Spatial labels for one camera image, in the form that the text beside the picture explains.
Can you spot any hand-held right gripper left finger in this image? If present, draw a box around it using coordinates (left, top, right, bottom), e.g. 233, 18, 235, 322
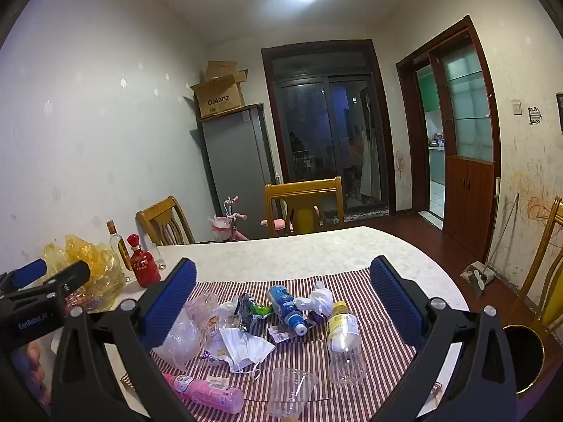
50, 257, 207, 422

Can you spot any black trash bin gold rim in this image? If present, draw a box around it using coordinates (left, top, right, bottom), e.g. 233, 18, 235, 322
501, 324, 546, 398

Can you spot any small drinking glass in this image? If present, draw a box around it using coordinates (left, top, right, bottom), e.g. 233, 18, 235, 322
147, 246, 167, 271

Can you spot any small clear wrapper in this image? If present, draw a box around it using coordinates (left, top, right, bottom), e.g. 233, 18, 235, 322
268, 321, 317, 344

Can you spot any small cardboard box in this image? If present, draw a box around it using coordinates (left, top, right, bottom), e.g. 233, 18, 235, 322
204, 60, 238, 82

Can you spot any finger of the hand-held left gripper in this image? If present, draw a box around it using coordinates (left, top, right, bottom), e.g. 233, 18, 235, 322
0, 260, 91, 307
0, 259, 48, 293

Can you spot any clear plastic cup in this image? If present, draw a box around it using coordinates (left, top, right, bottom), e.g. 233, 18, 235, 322
266, 366, 320, 418

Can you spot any pink children's bicycle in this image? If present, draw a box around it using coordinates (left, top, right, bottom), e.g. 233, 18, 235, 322
209, 196, 293, 242

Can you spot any red striped cloth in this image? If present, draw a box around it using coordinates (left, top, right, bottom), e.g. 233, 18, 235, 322
119, 268, 441, 422

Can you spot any patterned door mat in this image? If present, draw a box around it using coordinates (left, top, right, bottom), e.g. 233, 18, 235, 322
321, 210, 390, 225

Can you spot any clear bottle with yellow cap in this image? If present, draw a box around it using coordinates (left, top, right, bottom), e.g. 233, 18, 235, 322
326, 301, 368, 385

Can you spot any blue plastic bottle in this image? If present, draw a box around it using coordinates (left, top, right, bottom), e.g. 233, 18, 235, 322
267, 285, 309, 337

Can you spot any wooden dining chair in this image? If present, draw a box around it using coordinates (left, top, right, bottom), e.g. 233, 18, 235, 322
136, 196, 196, 247
264, 177, 346, 238
501, 197, 563, 352

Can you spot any clear glass liquor bottle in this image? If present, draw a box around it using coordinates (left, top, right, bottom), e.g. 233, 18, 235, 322
106, 220, 133, 283

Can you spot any clear plastic bag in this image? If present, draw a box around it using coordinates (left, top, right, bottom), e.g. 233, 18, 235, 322
152, 290, 221, 371

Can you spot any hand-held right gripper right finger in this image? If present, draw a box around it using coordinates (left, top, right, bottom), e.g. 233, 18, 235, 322
369, 255, 517, 422

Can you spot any white face mask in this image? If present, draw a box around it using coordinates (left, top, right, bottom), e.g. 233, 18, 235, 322
217, 327, 276, 379

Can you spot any white tissue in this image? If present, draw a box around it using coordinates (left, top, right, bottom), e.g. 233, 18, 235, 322
295, 281, 337, 316

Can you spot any yellow plastic bag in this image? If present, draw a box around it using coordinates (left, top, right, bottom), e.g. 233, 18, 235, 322
42, 234, 128, 313

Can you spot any person's left hand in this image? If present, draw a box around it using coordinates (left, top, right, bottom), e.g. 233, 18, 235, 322
24, 340, 50, 407

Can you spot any white dustpan with handle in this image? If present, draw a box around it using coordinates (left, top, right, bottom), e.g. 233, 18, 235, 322
460, 192, 520, 298

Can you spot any pink plastic bottle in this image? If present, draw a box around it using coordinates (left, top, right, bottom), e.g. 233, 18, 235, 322
163, 373, 245, 414

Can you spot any dark framed sliding glass door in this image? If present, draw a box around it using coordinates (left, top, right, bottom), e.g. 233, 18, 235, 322
261, 39, 397, 225

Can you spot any large open cardboard box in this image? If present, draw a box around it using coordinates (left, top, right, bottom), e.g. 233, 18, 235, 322
190, 70, 249, 119

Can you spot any grey refrigerator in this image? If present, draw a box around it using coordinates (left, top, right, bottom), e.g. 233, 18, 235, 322
196, 103, 278, 229

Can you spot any green snack wrapper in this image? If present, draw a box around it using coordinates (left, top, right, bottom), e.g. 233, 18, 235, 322
233, 292, 273, 333

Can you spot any red liquor bottle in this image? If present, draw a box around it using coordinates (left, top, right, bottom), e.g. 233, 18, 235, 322
127, 234, 162, 288

